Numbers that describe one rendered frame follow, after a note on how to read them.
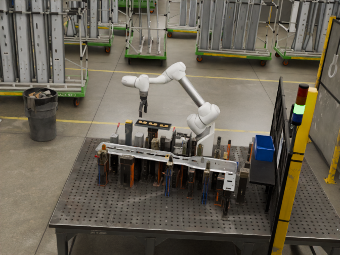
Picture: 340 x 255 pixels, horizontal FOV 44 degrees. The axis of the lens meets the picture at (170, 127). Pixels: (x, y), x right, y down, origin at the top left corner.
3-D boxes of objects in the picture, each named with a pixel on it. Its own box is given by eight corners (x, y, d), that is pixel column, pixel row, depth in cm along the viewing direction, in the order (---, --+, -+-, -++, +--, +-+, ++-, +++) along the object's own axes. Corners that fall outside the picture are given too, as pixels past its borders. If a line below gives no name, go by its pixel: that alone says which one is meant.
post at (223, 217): (220, 219, 365) (224, 192, 353) (221, 212, 375) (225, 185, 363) (227, 220, 364) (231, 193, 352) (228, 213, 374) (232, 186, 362)
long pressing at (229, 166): (92, 152, 402) (92, 151, 401) (101, 142, 422) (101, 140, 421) (236, 174, 380) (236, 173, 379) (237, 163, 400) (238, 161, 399)
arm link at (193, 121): (196, 130, 482) (184, 117, 477) (208, 122, 475) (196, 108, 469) (195, 137, 468) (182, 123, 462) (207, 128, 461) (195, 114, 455)
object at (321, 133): (336, 184, 563) (376, 37, 478) (326, 183, 563) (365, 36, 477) (307, 139, 684) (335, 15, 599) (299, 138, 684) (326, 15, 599)
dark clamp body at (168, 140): (160, 175, 427) (162, 141, 410) (163, 168, 438) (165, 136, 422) (170, 176, 425) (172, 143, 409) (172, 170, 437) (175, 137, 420)
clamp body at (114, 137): (108, 167, 433) (108, 136, 418) (112, 162, 443) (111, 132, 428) (117, 169, 432) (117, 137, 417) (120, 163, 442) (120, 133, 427)
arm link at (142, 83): (151, 89, 418) (138, 86, 422) (151, 74, 411) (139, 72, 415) (146, 92, 409) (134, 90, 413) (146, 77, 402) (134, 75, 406)
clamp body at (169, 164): (161, 196, 392) (163, 164, 377) (164, 189, 403) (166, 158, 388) (171, 198, 391) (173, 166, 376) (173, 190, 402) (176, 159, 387)
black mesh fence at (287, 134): (250, 307, 367) (280, 154, 301) (255, 188, 542) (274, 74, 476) (266, 311, 365) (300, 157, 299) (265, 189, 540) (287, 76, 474)
